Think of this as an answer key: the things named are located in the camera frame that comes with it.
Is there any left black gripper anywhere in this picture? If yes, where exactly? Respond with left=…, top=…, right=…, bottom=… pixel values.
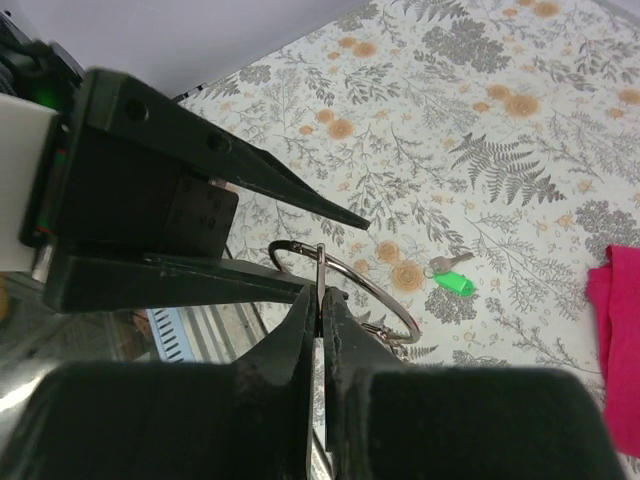
left=19, top=68, right=370, bottom=314

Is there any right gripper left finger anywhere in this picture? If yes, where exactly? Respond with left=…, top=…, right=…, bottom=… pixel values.
left=1, top=287, right=318, bottom=479

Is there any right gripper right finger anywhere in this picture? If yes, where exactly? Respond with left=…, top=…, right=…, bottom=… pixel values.
left=322, top=288, right=624, bottom=479

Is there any large metal keyring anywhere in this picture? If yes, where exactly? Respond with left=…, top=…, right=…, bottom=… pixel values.
left=267, top=239, right=422, bottom=359

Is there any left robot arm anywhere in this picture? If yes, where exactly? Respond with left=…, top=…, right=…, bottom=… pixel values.
left=1, top=18, right=368, bottom=313

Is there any green tag key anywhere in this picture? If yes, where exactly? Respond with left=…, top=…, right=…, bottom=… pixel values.
left=428, top=252, right=475, bottom=297

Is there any folded magenta cloth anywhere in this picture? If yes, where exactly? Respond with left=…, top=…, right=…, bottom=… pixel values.
left=586, top=245, right=639, bottom=457

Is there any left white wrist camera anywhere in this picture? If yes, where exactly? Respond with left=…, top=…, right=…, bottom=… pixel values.
left=1, top=94, right=58, bottom=272

